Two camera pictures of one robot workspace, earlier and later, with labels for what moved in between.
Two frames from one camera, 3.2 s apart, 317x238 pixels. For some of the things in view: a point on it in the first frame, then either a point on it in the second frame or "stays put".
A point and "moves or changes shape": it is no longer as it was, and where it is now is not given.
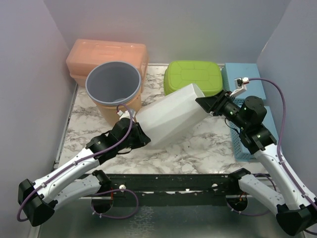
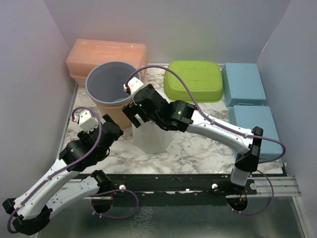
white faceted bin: (170, 115) moves or changes shape
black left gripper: (142, 138) → (86, 136)
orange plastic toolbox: (82, 55) stays put
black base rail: (173, 186) stays put
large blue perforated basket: (232, 71) stays put
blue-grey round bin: (113, 82) stays put
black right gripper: (213, 103) → (132, 109)
